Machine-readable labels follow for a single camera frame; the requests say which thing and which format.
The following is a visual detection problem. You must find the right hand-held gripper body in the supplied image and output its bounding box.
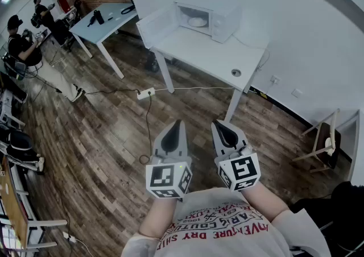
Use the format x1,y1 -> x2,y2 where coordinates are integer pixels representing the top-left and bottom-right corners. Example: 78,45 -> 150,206
214,144 -> 261,193

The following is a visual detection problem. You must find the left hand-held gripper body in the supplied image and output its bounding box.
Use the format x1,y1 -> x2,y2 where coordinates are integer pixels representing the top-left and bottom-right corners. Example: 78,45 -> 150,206
145,152 -> 193,202

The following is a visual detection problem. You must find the white microwave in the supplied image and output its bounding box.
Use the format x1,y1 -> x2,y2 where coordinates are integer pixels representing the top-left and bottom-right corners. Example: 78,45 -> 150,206
136,0 -> 243,49

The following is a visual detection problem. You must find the person's right forearm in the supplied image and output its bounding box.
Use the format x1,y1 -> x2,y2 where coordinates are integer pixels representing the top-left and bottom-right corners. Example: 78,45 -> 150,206
241,181 -> 291,222

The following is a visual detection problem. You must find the person's left forearm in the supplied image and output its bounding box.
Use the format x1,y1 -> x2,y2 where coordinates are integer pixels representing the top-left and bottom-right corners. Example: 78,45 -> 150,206
138,196 -> 183,240

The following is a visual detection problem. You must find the white power strip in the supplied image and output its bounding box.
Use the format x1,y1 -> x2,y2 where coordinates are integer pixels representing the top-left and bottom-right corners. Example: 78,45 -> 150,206
136,87 -> 156,101

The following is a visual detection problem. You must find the white printed t-shirt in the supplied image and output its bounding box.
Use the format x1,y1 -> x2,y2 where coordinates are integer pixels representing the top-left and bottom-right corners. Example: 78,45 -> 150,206
121,187 -> 332,257

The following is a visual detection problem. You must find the wooden chair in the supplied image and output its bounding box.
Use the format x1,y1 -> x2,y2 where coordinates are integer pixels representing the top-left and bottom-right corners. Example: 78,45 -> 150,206
292,107 -> 342,174

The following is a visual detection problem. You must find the black office chair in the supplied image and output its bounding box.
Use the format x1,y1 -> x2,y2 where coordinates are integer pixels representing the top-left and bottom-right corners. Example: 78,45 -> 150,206
288,181 -> 364,257

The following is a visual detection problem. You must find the white plug adapter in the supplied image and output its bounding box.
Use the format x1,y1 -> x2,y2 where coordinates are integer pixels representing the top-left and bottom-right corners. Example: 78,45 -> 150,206
61,231 -> 77,244

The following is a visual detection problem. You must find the pale blue table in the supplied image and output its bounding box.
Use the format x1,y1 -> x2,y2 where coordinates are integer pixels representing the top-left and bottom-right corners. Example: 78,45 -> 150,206
69,2 -> 140,80

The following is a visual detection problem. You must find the wooden board desk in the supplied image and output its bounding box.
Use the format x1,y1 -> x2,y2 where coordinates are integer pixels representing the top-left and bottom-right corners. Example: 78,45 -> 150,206
0,155 -> 30,251

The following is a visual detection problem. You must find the black floor cable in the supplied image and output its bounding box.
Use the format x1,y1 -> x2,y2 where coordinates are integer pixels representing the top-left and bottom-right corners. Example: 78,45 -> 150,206
138,95 -> 155,165

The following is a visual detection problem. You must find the white floor cable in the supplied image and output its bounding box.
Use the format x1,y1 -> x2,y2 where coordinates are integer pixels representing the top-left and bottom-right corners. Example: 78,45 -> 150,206
155,86 -> 235,92

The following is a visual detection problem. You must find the thin white power cable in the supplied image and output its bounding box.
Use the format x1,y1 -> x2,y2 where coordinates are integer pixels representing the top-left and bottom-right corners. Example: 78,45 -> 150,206
232,34 -> 271,80

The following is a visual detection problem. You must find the white table with cable hole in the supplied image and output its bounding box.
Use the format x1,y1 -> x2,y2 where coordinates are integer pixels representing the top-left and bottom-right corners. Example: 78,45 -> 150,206
150,26 -> 267,123

